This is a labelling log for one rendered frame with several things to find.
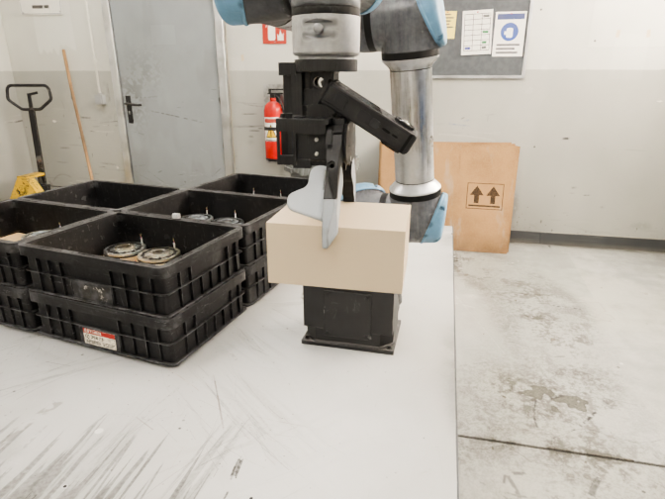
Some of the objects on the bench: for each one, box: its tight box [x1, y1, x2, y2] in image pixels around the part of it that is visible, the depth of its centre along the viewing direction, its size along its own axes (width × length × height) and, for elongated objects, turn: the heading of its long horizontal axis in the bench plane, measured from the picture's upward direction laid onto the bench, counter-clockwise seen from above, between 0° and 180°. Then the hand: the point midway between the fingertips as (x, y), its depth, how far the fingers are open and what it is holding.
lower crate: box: [0, 284, 43, 332], centre depth 131 cm, size 40×30×12 cm
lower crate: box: [29, 269, 246, 366], centre depth 118 cm, size 40×30×12 cm
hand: (342, 231), depth 61 cm, fingers closed on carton, 14 cm apart
